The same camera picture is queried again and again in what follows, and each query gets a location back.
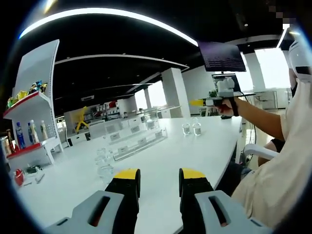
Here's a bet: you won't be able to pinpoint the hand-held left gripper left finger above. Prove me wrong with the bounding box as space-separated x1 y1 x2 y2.
46 168 141 234

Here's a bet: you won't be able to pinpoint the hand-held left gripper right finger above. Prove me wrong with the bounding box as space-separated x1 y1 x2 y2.
179 167 273 234

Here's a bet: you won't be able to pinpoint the clear acrylic reagent rack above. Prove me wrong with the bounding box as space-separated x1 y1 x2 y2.
104 114 169 161

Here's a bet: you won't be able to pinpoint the person's right hand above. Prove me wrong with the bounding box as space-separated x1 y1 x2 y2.
218 98 234 117

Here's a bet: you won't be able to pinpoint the small computer monitor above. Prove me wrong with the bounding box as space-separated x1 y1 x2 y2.
212 73 241 95

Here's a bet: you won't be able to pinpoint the large dark monitor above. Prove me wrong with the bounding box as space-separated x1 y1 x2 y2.
197 40 247 73

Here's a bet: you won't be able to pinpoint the person's dark trousers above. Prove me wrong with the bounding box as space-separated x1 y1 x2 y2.
214 160 252 198

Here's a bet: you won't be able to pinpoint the white chair armrest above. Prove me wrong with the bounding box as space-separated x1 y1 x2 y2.
243 143 278 160

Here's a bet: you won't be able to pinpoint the straight ceiling light strip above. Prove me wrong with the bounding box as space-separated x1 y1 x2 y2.
276 28 290 48

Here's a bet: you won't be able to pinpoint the person in beige shirt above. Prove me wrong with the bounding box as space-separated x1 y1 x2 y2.
231 80 312 227

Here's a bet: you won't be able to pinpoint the white wearable device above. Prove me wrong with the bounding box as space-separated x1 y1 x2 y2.
287 40 312 82

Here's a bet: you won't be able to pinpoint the small dark object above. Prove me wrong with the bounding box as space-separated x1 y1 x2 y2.
26 165 43 174

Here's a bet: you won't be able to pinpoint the storage shelf with boxes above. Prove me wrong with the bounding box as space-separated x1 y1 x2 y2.
94 99 120 117

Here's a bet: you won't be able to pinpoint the yellow figure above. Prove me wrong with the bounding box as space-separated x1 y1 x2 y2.
74 106 90 134

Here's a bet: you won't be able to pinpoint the red container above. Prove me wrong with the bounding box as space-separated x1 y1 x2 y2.
14 169 25 186

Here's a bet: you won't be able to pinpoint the row of drink bottles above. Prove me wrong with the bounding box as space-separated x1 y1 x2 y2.
1 119 49 156

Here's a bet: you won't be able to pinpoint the curved ceiling light strip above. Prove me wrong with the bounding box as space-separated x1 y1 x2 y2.
19 7 198 47

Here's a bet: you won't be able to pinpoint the row of snack bags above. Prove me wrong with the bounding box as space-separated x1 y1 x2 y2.
6 80 48 109

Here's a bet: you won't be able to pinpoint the white display shelf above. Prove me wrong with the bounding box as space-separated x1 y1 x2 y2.
3 39 64 169

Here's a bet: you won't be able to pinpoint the black wrist strap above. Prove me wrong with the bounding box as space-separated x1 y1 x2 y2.
231 97 239 117

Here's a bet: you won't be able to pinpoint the black cable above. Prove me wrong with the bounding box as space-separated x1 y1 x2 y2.
240 91 256 144

